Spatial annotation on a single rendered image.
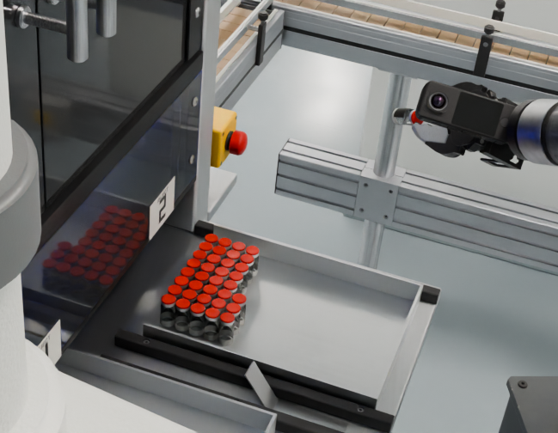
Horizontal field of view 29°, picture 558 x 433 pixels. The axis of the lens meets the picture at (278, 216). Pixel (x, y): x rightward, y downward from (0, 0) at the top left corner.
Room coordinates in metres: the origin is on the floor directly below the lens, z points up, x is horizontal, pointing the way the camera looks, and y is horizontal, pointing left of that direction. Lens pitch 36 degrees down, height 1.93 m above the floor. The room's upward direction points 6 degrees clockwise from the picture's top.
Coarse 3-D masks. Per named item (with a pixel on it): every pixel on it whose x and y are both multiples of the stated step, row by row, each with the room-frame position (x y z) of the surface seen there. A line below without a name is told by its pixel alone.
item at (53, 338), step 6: (54, 330) 0.94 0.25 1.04; (48, 336) 0.93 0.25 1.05; (54, 336) 0.94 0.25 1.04; (60, 336) 0.95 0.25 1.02; (42, 342) 0.91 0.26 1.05; (48, 342) 0.93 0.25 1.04; (54, 342) 0.94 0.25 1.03; (60, 342) 0.95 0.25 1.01; (42, 348) 0.91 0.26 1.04; (48, 348) 0.93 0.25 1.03; (54, 348) 0.94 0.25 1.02; (60, 348) 0.95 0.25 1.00; (48, 354) 0.92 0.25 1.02; (54, 354) 0.94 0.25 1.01; (60, 354) 0.95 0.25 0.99; (54, 360) 0.94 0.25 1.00
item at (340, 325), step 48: (240, 240) 1.34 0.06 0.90; (288, 288) 1.26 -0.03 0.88; (336, 288) 1.27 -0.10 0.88; (384, 288) 1.28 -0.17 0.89; (144, 336) 1.11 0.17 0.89; (192, 336) 1.13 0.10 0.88; (240, 336) 1.14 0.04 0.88; (288, 336) 1.15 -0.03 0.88; (336, 336) 1.17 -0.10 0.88; (384, 336) 1.18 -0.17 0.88; (336, 384) 1.03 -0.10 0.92; (384, 384) 1.06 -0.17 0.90
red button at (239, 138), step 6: (234, 132) 1.47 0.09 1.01; (240, 132) 1.48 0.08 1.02; (234, 138) 1.46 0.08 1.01; (240, 138) 1.46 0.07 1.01; (246, 138) 1.47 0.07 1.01; (234, 144) 1.46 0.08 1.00; (240, 144) 1.46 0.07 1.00; (246, 144) 1.48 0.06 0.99; (234, 150) 1.46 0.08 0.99; (240, 150) 1.46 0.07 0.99
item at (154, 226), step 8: (168, 184) 1.26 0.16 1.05; (168, 192) 1.26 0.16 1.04; (168, 200) 1.26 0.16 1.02; (152, 208) 1.21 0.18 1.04; (160, 208) 1.23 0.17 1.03; (168, 208) 1.26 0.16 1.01; (152, 216) 1.21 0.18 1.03; (152, 224) 1.21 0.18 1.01; (160, 224) 1.24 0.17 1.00; (152, 232) 1.21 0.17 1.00
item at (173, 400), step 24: (72, 360) 1.04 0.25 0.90; (96, 360) 1.03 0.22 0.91; (96, 384) 1.02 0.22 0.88; (120, 384) 1.02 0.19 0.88; (144, 384) 1.01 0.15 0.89; (168, 384) 1.01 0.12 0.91; (144, 408) 0.98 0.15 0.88; (168, 408) 0.99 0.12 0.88; (192, 408) 0.99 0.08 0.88; (216, 408) 0.99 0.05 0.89; (240, 408) 0.98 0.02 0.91; (216, 432) 0.96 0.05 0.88; (240, 432) 0.96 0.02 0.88; (264, 432) 0.97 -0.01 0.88
